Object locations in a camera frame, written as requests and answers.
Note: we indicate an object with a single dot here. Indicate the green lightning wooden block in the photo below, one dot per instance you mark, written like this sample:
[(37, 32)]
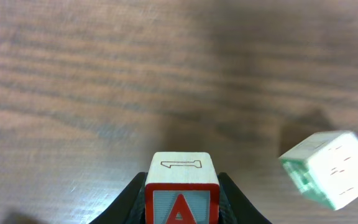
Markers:
[(324, 167)]

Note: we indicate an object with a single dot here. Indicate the red A wooden block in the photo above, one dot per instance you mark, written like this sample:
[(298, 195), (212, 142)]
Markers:
[(182, 187)]

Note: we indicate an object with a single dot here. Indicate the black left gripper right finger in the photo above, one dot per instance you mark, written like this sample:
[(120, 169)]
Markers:
[(234, 206)]

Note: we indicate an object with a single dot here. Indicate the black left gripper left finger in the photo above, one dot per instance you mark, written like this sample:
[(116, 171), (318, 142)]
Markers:
[(129, 205)]

